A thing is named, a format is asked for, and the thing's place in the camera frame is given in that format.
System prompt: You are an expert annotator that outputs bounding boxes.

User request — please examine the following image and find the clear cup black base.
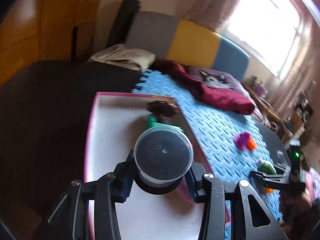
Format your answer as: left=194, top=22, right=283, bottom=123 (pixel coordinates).
left=133, top=126, right=194, bottom=195

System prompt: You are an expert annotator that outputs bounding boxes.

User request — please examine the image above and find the magenta perforated head figure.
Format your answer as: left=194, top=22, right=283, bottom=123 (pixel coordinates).
left=233, top=132, right=251, bottom=150

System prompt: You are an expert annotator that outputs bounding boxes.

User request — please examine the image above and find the green plastic spool toy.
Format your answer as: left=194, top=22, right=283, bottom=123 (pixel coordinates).
left=146, top=114, right=184, bottom=132

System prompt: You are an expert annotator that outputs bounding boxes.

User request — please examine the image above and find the brown wooden toy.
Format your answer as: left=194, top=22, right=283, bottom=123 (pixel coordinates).
left=147, top=101, right=178, bottom=118

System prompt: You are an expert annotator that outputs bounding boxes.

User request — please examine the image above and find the green white plastic toy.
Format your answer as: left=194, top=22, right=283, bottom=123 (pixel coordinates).
left=257, top=160, right=277, bottom=175

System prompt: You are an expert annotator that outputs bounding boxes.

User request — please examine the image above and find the person's right hand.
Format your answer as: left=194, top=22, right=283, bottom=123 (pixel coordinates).
left=279, top=189, right=312, bottom=222

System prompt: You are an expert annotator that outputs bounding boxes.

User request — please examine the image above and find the blue foam puzzle mat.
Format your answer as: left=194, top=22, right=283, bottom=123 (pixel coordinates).
left=131, top=69, right=283, bottom=240

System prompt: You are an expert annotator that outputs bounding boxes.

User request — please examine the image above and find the wooden side table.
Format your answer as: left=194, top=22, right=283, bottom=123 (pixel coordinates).
left=242, top=82, right=293, bottom=144

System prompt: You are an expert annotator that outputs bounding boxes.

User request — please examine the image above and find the pink rimmed white tray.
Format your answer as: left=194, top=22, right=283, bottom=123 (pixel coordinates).
left=83, top=91, right=232, bottom=240

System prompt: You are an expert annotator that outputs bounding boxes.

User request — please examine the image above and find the pink striped duvet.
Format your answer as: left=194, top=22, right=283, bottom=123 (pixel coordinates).
left=240, top=84, right=266, bottom=123

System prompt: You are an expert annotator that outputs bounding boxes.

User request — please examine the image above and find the black round speaker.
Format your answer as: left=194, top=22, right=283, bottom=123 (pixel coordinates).
left=295, top=93, right=313, bottom=125

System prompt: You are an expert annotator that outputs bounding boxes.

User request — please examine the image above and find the dark red blanket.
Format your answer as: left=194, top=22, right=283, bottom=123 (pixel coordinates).
left=151, top=60, right=255, bottom=115

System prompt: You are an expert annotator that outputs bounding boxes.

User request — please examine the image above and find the pink box on table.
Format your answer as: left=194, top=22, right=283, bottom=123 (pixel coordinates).
left=251, top=76, right=268, bottom=99

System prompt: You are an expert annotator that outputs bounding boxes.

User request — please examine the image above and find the cat print purple pillow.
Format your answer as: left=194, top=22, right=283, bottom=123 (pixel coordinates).
left=185, top=66, right=245, bottom=95

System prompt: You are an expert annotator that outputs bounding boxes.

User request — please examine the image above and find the beige cloth bag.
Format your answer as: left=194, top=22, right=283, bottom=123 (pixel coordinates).
left=88, top=44, right=156, bottom=73

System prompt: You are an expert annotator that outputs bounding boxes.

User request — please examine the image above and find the grey yellow blue headboard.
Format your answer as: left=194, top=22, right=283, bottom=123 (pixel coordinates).
left=125, top=11, right=249, bottom=81

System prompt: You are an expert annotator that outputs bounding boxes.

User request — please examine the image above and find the wooden wardrobe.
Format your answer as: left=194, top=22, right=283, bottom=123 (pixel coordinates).
left=1, top=0, right=100, bottom=83

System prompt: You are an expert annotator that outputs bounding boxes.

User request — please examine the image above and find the black rolled mat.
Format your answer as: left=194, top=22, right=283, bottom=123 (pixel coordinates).
left=106, top=0, right=141, bottom=48

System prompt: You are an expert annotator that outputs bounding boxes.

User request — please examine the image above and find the pink curtain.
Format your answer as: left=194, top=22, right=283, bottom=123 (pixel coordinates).
left=176, top=0, right=319, bottom=115

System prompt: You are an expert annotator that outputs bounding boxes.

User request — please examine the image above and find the black camera with screen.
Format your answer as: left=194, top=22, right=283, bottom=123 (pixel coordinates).
left=287, top=139, right=302, bottom=176

